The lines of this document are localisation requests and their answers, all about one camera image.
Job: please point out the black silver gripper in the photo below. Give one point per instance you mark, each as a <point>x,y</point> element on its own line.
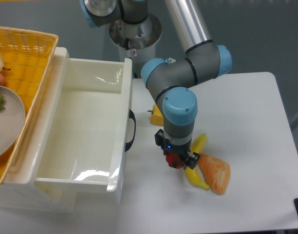
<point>179,146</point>

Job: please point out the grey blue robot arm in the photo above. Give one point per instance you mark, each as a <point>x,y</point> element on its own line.
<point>169,83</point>

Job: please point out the yellow bell pepper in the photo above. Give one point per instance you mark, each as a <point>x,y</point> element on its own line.
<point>156,117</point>

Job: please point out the open white upper drawer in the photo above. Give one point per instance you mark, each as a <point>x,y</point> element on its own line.
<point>85,147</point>

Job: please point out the white drawer cabinet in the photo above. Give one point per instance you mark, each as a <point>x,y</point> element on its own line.
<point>20,189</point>

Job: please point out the yellow banana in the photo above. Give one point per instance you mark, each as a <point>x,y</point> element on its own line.
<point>192,175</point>

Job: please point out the orange bread piece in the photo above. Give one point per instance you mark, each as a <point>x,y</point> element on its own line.
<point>216,172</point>

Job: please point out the grey round plate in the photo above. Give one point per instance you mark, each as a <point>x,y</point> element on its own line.
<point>12,118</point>

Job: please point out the yellow wicker basket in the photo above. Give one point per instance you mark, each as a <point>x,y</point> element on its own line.
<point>29,54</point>

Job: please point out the black drawer handle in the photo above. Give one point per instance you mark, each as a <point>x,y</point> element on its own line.
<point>131,131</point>

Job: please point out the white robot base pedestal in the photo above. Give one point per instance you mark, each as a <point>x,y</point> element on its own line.
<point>136,41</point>

